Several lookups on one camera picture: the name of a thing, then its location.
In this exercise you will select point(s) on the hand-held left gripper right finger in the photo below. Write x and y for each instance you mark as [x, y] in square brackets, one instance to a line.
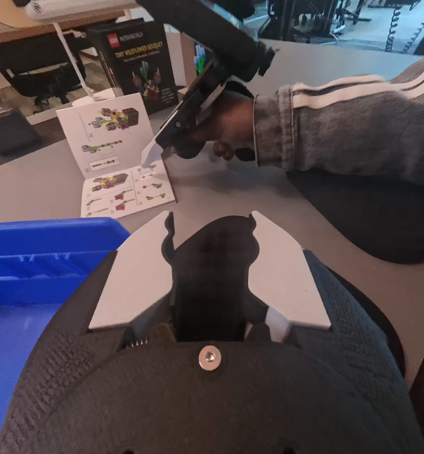
[286, 280]

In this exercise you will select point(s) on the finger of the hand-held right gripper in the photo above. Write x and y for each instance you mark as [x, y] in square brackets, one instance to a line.
[151, 154]

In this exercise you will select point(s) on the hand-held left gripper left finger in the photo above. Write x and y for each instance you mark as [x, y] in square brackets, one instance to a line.
[134, 280]

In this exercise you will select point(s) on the lego instruction booklet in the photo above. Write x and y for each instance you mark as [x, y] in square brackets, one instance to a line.
[134, 134]

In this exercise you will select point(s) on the printed black lego box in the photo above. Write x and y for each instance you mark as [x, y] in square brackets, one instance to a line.
[127, 71]

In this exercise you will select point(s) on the person's right hand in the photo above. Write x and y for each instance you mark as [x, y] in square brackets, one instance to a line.
[233, 120]

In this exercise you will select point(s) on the white stand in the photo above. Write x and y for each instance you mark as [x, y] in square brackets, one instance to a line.
[102, 96]

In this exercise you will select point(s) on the black office chair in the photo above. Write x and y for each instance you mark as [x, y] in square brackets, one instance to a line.
[293, 17]
[38, 81]

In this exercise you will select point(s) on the blue plastic bin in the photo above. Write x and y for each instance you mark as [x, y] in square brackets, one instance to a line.
[38, 241]

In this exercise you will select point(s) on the white rolled sheet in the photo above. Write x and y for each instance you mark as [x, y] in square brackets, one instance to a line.
[73, 9]

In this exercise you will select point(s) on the dark box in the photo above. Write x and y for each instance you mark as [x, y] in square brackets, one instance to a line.
[10, 134]

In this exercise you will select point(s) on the brown edged office desk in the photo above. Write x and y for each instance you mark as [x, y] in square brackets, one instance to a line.
[38, 30]

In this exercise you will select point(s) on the beige curved object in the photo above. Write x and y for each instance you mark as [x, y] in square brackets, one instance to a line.
[3, 14]

